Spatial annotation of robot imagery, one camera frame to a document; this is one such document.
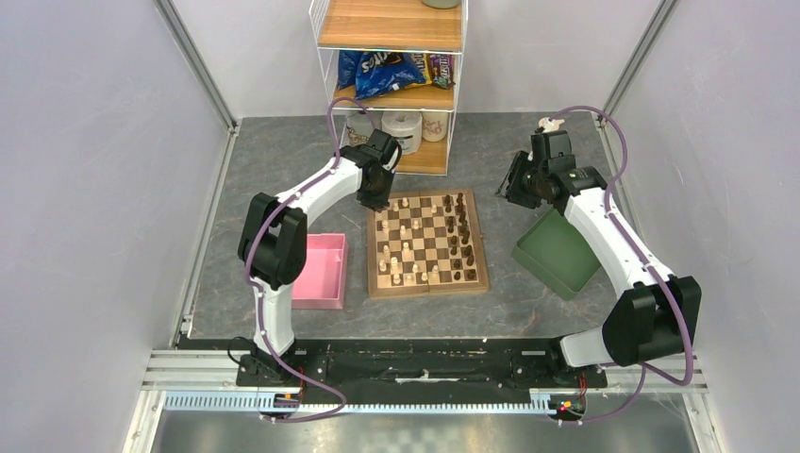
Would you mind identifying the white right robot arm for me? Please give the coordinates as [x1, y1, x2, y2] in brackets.
[498, 128, 702, 386]

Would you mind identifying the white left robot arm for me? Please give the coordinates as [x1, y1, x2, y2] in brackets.
[237, 129, 402, 386]

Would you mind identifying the wooden chess board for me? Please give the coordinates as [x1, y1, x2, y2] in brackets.
[366, 188, 490, 299]

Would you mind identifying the white patterned mug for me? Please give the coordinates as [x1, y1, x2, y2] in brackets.
[345, 111, 382, 146]

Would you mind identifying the white toilet paper roll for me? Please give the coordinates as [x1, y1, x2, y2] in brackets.
[381, 110, 423, 156]

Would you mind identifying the green soap pump bottle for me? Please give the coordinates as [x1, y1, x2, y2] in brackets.
[535, 117, 565, 134]

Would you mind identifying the pink printed cup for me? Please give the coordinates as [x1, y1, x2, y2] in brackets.
[422, 110, 450, 143]

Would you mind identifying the green plastic bin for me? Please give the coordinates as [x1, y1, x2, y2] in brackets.
[511, 209, 601, 300]

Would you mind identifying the blue chips bag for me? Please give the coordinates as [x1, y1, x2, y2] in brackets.
[336, 50, 428, 100]

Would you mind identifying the dark candy bag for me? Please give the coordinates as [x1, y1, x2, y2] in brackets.
[427, 53, 456, 90]

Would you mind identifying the pink plastic bin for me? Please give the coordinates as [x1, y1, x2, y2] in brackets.
[292, 233, 348, 310]

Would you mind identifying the white wire wooden shelf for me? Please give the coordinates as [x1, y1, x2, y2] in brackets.
[308, 1, 469, 176]

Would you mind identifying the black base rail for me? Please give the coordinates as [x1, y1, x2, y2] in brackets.
[175, 334, 673, 408]

